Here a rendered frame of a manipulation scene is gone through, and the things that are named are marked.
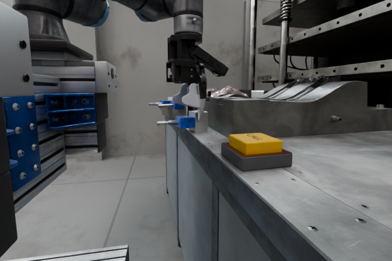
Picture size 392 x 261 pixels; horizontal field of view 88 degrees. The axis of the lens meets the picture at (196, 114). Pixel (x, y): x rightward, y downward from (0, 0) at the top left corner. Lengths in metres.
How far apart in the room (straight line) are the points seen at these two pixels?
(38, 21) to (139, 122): 2.35
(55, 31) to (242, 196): 0.65
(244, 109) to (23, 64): 0.37
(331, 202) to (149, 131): 2.80
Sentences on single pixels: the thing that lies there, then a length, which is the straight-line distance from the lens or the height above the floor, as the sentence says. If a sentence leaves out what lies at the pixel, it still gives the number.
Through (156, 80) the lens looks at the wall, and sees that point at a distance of 2.91.
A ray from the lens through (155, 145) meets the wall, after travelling 3.01.
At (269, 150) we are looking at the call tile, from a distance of 0.32.
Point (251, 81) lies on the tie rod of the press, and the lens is 1.93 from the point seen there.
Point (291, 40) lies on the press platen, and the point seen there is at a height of 1.26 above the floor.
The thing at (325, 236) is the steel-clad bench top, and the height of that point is 0.80.
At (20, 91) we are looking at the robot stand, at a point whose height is 0.91.
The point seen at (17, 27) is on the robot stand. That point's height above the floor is 0.98.
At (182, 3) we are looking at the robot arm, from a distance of 0.55.
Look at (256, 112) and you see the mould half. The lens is 0.48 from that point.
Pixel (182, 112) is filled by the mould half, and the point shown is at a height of 0.83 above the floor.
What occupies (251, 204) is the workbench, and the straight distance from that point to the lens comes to 0.26.
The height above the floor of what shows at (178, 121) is 0.83.
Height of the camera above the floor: 0.91
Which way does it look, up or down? 7 degrees down
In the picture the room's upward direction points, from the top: straight up
